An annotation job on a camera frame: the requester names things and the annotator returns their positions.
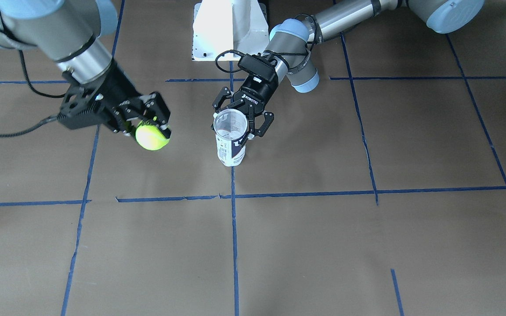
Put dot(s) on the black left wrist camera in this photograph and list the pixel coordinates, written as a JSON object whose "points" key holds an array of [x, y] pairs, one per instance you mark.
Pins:
{"points": [[258, 67]]}

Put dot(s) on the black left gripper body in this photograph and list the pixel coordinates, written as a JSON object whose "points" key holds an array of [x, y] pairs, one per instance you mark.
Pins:
{"points": [[258, 94]]}

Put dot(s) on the yellow tennis ball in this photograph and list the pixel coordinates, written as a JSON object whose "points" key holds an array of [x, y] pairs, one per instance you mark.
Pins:
{"points": [[150, 137]]}

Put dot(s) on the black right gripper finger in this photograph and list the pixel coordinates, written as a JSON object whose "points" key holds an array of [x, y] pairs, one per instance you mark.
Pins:
{"points": [[126, 126], [155, 111]]}

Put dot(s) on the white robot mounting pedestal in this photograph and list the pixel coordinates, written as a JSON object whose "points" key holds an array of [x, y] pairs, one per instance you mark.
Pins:
{"points": [[221, 25]]}

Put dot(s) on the clear tennis ball can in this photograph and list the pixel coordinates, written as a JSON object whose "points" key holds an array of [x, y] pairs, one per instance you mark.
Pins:
{"points": [[230, 127]]}

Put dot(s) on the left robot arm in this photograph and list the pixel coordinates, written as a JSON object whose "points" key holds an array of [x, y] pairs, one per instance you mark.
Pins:
{"points": [[293, 41]]}

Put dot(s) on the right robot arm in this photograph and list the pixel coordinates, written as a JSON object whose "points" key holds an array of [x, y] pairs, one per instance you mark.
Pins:
{"points": [[67, 31]]}

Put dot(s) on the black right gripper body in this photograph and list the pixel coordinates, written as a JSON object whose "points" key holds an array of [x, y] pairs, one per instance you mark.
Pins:
{"points": [[119, 91]]}

